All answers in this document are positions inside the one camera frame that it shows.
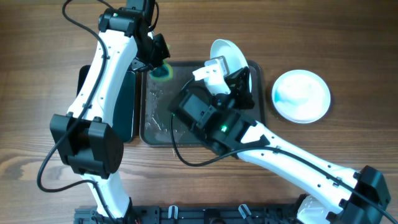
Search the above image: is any green yellow sponge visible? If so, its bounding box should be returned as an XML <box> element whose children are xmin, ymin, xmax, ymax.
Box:
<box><xmin>149</xmin><ymin>59</ymin><xmax>174</xmax><ymax>82</ymax></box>

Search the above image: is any left black cable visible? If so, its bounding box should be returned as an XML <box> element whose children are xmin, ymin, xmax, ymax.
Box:
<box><xmin>36</xmin><ymin>0</ymin><xmax>118</xmax><ymax>223</ymax></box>

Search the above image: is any right black cable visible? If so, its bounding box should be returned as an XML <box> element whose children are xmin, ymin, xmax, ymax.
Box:
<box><xmin>170</xmin><ymin>77</ymin><xmax>398</xmax><ymax>224</ymax></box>

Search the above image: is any black cable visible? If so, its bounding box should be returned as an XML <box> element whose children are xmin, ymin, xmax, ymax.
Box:
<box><xmin>36</xmin><ymin>0</ymin><xmax>118</xmax><ymax>223</ymax></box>
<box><xmin>170</xmin><ymin>77</ymin><xmax>398</xmax><ymax>224</ymax></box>

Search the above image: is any large dark plastic tray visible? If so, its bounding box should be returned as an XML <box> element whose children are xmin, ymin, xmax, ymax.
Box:
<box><xmin>140</xmin><ymin>60</ymin><xmax>266</xmax><ymax>147</ymax></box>

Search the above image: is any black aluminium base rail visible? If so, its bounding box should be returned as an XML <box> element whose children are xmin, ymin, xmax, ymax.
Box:
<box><xmin>73</xmin><ymin>203</ymin><xmax>300</xmax><ymax>224</ymax></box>

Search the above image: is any small black water container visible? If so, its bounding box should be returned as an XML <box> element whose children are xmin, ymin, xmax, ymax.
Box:
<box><xmin>70</xmin><ymin>65</ymin><xmax>137</xmax><ymax>143</ymax></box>

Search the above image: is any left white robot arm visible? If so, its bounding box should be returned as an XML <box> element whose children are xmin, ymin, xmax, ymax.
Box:
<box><xmin>50</xmin><ymin>1</ymin><xmax>170</xmax><ymax>223</ymax></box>

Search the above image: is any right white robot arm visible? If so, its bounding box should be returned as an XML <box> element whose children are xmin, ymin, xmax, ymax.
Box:
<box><xmin>169</xmin><ymin>67</ymin><xmax>391</xmax><ymax>223</ymax></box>

